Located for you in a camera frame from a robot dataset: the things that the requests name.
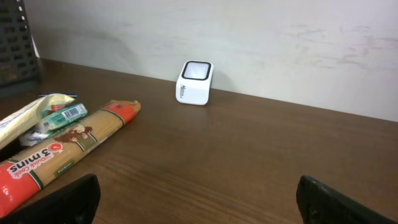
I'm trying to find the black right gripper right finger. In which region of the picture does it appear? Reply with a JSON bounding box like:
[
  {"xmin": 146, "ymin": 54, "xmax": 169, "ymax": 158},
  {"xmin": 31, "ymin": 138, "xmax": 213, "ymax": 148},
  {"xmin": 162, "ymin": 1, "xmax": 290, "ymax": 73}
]
[{"xmin": 296, "ymin": 175, "xmax": 397, "ymax": 224}]

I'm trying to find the cream blue snack bag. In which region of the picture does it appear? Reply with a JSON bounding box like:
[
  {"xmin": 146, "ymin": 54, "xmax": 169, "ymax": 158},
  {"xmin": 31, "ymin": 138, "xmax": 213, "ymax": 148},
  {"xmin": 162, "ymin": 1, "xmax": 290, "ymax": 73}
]
[{"xmin": 1, "ymin": 93, "xmax": 75, "ymax": 149}]

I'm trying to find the orange spaghetti pack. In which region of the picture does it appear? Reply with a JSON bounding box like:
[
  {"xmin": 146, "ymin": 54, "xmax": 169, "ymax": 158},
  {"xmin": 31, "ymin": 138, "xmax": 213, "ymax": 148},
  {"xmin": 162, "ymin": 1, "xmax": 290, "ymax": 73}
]
[{"xmin": 1, "ymin": 100, "xmax": 141, "ymax": 218}]

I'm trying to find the teal tissue pack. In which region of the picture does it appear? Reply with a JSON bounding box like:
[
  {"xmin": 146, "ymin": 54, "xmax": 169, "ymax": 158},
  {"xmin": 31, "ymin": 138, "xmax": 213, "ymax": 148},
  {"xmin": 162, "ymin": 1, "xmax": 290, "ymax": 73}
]
[
  {"xmin": 35, "ymin": 103, "xmax": 88, "ymax": 133},
  {"xmin": 19, "ymin": 128, "xmax": 56, "ymax": 147}
]

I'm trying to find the dark grey plastic basket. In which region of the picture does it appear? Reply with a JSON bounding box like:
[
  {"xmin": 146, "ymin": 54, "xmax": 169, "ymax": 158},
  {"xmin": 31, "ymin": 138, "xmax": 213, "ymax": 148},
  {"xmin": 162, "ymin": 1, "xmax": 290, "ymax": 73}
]
[{"xmin": 1, "ymin": 0, "xmax": 39, "ymax": 87}]

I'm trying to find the white barcode scanner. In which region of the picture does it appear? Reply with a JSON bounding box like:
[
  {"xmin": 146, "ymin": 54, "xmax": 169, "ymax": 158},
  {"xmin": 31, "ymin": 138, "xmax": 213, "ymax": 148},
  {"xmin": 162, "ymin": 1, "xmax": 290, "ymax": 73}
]
[{"xmin": 175, "ymin": 60, "xmax": 214, "ymax": 106}]

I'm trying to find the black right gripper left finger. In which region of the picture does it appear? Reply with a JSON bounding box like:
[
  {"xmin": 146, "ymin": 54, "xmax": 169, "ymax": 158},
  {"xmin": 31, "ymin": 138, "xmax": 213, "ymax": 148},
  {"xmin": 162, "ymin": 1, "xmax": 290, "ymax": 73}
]
[{"xmin": 1, "ymin": 174, "xmax": 101, "ymax": 224}]

